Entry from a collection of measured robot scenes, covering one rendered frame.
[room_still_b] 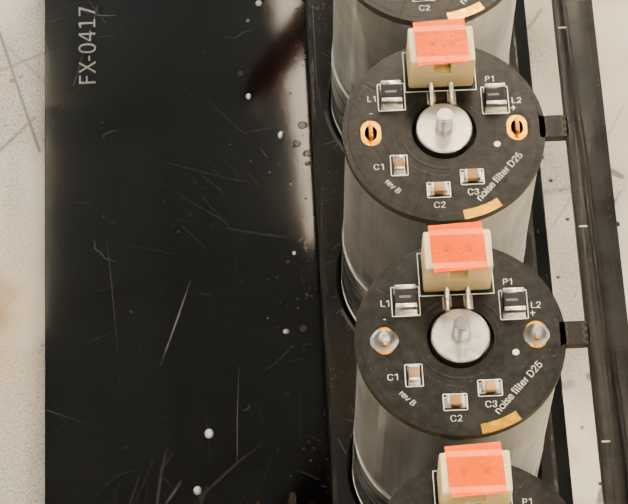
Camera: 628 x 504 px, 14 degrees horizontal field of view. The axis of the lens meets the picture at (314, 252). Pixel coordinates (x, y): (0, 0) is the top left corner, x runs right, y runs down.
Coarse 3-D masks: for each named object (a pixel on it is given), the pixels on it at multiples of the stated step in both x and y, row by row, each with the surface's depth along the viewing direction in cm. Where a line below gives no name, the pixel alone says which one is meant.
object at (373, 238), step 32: (416, 128) 31; (512, 128) 32; (352, 192) 32; (352, 224) 33; (384, 224) 32; (416, 224) 31; (512, 224) 32; (352, 256) 33; (384, 256) 32; (512, 256) 33; (352, 288) 34; (352, 320) 35
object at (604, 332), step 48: (576, 0) 32; (576, 48) 32; (576, 96) 32; (576, 144) 31; (576, 192) 31; (576, 240) 31; (576, 336) 30; (624, 336) 30; (624, 384) 30; (624, 432) 30; (624, 480) 29
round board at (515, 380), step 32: (416, 256) 31; (384, 288) 30; (416, 288) 30; (512, 288) 30; (544, 288) 30; (384, 320) 30; (416, 320) 30; (512, 320) 30; (544, 320) 30; (416, 352) 30; (512, 352) 30; (544, 352) 30; (384, 384) 30; (416, 384) 30; (448, 384) 30; (480, 384) 30; (512, 384) 30; (544, 384) 30; (416, 416) 30; (448, 416) 30; (480, 416) 30; (512, 416) 30
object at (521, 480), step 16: (416, 480) 29; (432, 480) 29; (512, 480) 29; (528, 480) 29; (400, 496) 29; (416, 496) 29; (432, 496) 29; (512, 496) 29; (528, 496) 29; (544, 496) 29
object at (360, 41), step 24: (336, 0) 33; (504, 0) 33; (336, 24) 34; (360, 24) 33; (384, 24) 32; (480, 24) 33; (504, 24) 33; (336, 48) 34; (360, 48) 33; (384, 48) 33; (480, 48) 33; (504, 48) 34; (336, 72) 35; (360, 72) 34; (336, 96) 35; (336, 120) 36
